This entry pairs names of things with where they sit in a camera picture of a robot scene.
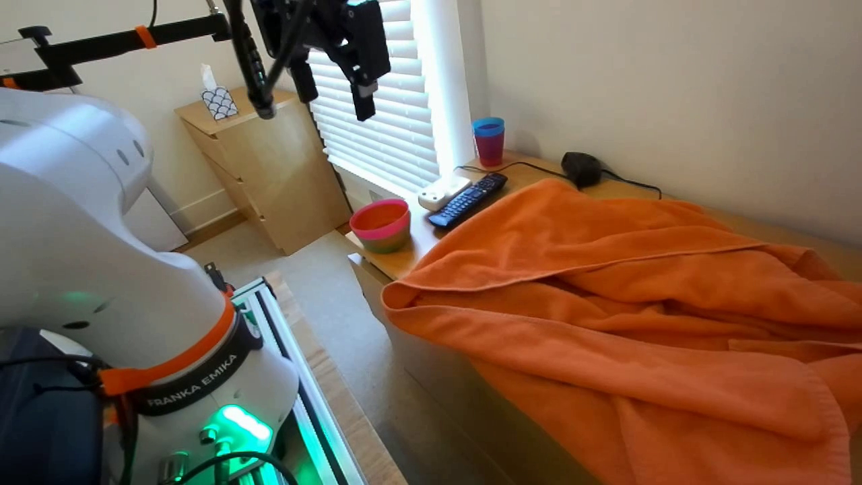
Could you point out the white remote control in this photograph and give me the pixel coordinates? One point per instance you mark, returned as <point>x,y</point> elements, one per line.
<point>441,192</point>

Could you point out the light wooden cabinet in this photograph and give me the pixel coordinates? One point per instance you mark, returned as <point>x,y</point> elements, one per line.
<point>420,251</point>

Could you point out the black power adapter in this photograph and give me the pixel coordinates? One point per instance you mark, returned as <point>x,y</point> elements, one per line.
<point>579,168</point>

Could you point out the stacked blue and pink cups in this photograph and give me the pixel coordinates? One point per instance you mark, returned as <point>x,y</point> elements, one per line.
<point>489,136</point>

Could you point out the patterned tissue box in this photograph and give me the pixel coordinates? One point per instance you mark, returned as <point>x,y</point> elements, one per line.
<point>214,96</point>

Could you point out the pink and green bowl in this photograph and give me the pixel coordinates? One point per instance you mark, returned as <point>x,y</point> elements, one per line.
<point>384,226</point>

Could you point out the black TV remote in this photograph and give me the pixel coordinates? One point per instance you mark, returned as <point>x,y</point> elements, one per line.
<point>470,202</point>

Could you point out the black camera boom pole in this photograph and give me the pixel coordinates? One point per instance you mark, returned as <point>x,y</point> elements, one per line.
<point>58,61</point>

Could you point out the small wooden side cabinet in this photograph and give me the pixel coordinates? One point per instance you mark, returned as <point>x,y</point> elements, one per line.
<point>274,168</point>

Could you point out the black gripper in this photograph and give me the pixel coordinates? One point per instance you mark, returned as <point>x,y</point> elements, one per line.
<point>345,30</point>

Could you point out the white window blinds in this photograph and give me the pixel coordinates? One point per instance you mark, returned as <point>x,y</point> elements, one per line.
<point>392,149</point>

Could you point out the orange fleece towel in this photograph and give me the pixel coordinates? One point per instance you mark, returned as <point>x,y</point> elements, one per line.
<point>647,332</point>

